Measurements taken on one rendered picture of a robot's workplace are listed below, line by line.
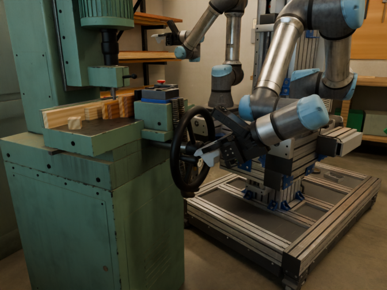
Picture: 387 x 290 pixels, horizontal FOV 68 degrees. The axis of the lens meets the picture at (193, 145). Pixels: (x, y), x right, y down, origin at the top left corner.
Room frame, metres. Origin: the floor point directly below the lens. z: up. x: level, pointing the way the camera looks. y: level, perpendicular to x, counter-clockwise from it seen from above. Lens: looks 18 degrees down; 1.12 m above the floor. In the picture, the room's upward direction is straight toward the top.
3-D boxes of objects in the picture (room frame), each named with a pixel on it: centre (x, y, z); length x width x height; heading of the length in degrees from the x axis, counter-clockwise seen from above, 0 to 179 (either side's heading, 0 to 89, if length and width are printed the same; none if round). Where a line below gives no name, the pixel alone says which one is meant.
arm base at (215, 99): (1.68, -0.16, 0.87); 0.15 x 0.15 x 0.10
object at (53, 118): (1.09, 0.30, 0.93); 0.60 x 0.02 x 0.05; 152
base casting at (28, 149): (1.12, 0.40, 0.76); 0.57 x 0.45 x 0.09; 62
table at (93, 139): (1.03, 0.19, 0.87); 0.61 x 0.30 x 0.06; 152
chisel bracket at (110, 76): (1.07, 0.31, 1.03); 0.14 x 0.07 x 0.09; 62
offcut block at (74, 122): (0.83, 0.36, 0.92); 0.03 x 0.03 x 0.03; 14
